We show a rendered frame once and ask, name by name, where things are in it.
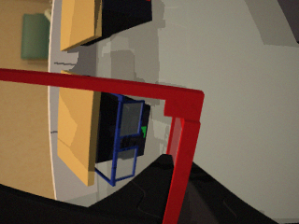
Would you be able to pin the white flat panel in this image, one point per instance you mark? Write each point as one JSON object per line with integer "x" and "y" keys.
{"x": 80, "y": 60}

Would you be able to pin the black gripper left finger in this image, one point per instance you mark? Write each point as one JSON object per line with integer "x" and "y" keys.
{"x": 141, "y": 201}

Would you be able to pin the red glasses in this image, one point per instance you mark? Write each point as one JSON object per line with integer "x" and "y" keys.
{"x": 184, "y": 105}

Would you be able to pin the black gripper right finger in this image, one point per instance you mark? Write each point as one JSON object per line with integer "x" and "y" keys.
{"x": 207, "y": 201}

